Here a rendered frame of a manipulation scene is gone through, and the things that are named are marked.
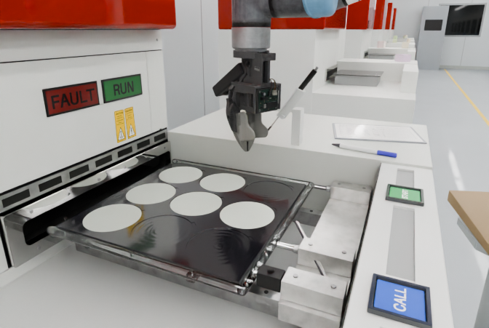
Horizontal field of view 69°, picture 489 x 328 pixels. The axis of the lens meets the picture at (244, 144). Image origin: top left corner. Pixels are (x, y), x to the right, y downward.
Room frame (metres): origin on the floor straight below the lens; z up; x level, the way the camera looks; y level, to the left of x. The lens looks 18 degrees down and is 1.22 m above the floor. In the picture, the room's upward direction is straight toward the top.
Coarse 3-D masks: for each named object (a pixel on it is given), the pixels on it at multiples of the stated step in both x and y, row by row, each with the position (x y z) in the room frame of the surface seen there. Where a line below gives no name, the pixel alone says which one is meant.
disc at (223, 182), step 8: (208, 176) 0.75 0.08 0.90; (216, 176) 0.75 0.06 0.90; (224, 176) 0.75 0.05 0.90; (232, 176) 0.75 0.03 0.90; (200, 184) 0.71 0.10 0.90; (208, 184) 0.71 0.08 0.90; (216, 184) 0.71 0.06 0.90; (224, 184) 0.71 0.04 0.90; (232, 184) 0.71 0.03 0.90; (240, 184) 0.71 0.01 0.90
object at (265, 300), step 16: (96, 256) 0.56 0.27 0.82; (112, 256) 0.54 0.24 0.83; (144, 272) 0.51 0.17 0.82; (160, 272) 0.50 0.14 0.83; (192, 288) 0.47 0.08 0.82; (208, 288) 0.46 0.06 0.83; (256, 288) 0.44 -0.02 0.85; (240, 304) 0.44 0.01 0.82; (256, 304) 0.43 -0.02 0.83; (272, 304) 0.42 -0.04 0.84
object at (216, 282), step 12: (48, 228) 0.52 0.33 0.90; (60, 228) 0.52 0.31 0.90; (72, 240) 0.50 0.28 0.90; (84, 240) 0.49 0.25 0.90; (96, 240) 0.49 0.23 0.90; (108, 252) 0.47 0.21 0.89; (120, 252) 0.46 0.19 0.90; (144, 264) 0.44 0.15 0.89; (156, 264) 0.43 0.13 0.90; (168, 264) 0.43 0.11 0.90; (180, 276) 0.41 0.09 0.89; (192, 276) 0.41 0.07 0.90; (204, 276) 0.40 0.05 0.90; (216, 276) 0.40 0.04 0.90; (216, 288) 0.39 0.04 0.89; (228, 288) 0.38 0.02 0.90; (240, 288) 0.38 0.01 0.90
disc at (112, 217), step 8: (104, 208) 0.60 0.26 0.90; (112, 208) 0.60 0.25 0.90; (120, 208) 0.60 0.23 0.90; (128, 208) 0.60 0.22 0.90; (136, 208) 0.60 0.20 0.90; (88, 216) 0.57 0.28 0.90; (96, 216) 0.57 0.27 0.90; (104, 216) 0.57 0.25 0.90; (112, 216) 0.57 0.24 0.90; (120, 216) 0.57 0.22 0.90; (128, 216) 0.57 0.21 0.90; (136, 216) 0.57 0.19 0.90; (88, 224) 0.54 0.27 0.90; (96, 224) 0.54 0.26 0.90; (104, 224) 0.54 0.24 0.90; (112, 224) 0.54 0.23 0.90; (120, 224) 0.54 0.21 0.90; (128, 224) 0.54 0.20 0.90
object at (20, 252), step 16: (160, 144) 0.86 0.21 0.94; (128, 160) 0.75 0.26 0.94; (144, 160) 0.79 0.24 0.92; (96, 176) 0.66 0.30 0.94; (112, 176) 0.70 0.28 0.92; (48, 192) 0.58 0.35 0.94; (64, 192) 0.59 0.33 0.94; (80, 192) 0.62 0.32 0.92; (16, 208) 0.52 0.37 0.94; (32, 208) 0.53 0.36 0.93; (48, 208) 0.56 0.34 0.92; (0, 224) 0.49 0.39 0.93; (16, 224) 0.51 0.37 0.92; (16, 240) 0.50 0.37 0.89; (32, 240) 0.53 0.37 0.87; (48, 240) 0.55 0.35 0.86; (16, 256) 0.50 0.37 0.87; (32, 256) 0.52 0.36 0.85
